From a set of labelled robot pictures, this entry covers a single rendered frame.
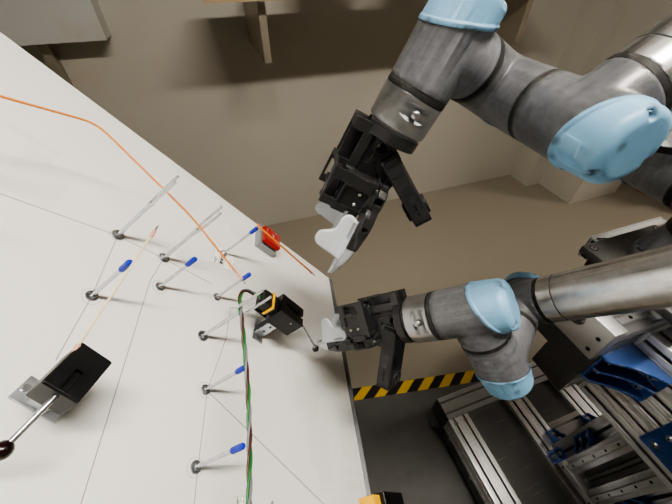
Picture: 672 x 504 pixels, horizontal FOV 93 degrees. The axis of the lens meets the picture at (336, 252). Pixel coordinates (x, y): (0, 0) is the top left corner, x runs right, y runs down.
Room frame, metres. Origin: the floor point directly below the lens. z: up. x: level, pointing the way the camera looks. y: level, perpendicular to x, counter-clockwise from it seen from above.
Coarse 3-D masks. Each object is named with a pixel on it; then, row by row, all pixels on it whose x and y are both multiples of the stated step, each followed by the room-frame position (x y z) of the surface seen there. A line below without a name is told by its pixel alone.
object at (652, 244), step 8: (664, 224) 0.48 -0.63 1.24; (656, 232) 0.47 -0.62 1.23; (664, 232) 0.46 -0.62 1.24; (640, 240) 0.48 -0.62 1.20; (648, 240) 0.47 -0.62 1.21; (656, 240) 0.45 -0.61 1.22; (664, 240) 0.44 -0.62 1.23; (632, 248) 0.47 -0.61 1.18; (640, 248) 0.47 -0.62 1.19; (648, 248) 0.45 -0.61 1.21
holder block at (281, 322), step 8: (280, 296) 0.36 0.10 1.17; (280, 304) 0.34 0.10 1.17; (288, 304) 0.35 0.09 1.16; (296, 304) 0.36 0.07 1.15; (280, 312) 0.32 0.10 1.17; (288, 312) 0.33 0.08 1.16; (296, 312) 0.34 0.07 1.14; (272, 320) 0.32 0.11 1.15; (280, 320) 0.32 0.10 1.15; (288, 320) 0.32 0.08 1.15; (296, 320) 0.32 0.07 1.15; (280, 328) 0.31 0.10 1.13; (288, 328) 0.32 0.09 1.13; (296, 328) 0.32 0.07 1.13
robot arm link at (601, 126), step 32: (608, 64) 0.32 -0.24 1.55; (640, 64) 0.30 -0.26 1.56; (544, 96) 0.32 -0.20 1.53; (576, 96) 0.30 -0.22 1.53; (608, 96) 0.29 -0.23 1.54; (640, 96) 0.27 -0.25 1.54; (512, 128) 0.34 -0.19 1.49; (544, 128) 0.30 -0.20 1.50; (576, 128) 0.28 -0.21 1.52; (608, 128) 0.26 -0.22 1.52; (640, 128) 0.25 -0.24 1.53; (576, 160) 0.26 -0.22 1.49; (608, 160) 0.25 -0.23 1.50; (640, 160) 0.26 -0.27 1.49
